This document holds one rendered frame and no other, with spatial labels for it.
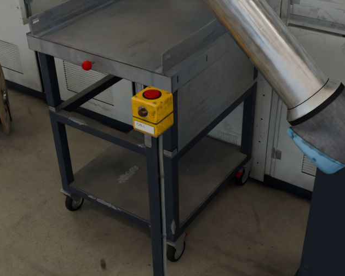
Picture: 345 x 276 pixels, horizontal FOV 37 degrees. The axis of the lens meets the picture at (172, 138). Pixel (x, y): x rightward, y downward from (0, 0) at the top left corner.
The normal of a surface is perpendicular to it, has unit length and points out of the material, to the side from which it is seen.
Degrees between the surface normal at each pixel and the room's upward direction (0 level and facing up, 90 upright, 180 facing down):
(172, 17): 0
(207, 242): 0
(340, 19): 90
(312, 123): 88
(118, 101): 90
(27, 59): 90
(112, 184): 0
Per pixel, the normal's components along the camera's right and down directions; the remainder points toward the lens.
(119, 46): -0.02, -0.83
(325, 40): -0.56, 0.47
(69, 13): 0.83, 0.30
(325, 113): -0.12, 0.22
